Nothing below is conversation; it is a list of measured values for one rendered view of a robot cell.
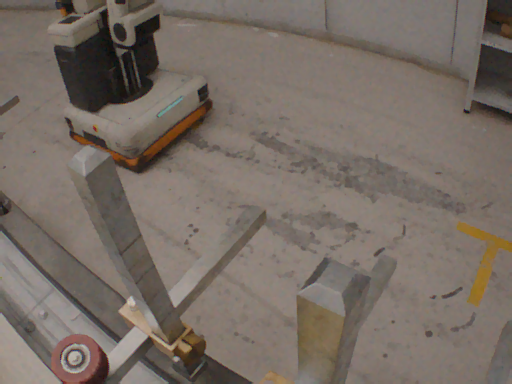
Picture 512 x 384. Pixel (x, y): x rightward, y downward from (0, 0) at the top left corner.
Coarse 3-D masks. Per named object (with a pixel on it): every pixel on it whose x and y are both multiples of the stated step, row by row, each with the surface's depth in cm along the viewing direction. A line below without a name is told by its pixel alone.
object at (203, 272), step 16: (256, 208) 78; (240, 224) 75; (256, 224) 76; (224, 240) 73; (240, 240) 74; (208, 256) 71; (224, 256) 71; (192, 272) 69; (208, 272) 69; (176, 288) 67; (192, 288) 66; (176, 304) 64; (128, 336) 60; (144, 336) 60; (112, 352) 58; (128, 352) 58; (144, 352) 61; (112, 368) 56; (128, 368) 59
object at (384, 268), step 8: (384, 256) 65; (376, 264) 64; (384, 264) 64; (392, 264) 64; (376, 272) 63; (384, 272) 63; (392, 272) 64; (376, 280) 62; (384, 280) 62; (376, 288) 61; (384, 288) 63; (368, 296) 60; (376, 296) 60; (368, 304) 59; (368, 312) 60; (360, 328) 59
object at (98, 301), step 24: (24, 216) 101; (24, 240) 95; (48, 240) 94; (48, 264) 89; (72, 264) 89; (72, 288) 84; (96, 288) 83; (96, 312) 79; (120, 336) 75; (144, 360) 72; (168, 360) 71
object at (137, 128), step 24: (168, 72) 239; (144, 96) 222; (168, 96) 218; (192, 96) 227; (72, 120) 225; (96, 120) 212; (120, 120) 207; (144, 120) 206; (168, 120) 219; (192, 120) 234; (96, 144) 222; (120, 144) 205; (144, 144) 210
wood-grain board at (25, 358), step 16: (0, 320) 55; (0, 336) 53; (16, 336) 53; (0, 352) 51; (16, 352) 51; (32, 352) 51; (0, 368) 49; (16, 368) 49; (32, 368) 49; (48, 368) 49
